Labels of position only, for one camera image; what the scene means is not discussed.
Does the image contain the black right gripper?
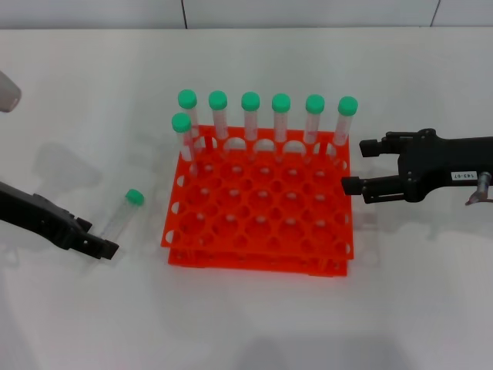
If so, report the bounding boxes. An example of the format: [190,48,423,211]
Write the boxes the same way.
[341,128,493,204]

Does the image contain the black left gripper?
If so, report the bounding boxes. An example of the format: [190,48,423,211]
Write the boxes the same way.
[0,180,120,260]

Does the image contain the green-capped clear test tube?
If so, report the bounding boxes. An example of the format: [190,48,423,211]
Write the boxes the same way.
[271,93,292,162]
[240,91,261,161]
[177,89,203,151]
[171,113,200,178]
[99,187,146,239]
[302,94,326,163]
[329,96,359,161]
[208,90,230,155]

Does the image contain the orange plastic test tube rack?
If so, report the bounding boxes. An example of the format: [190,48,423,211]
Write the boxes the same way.
[160,123,354,278]

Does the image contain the right arm cable with plug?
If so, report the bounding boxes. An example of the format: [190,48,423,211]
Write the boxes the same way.
[464,171,493,207]

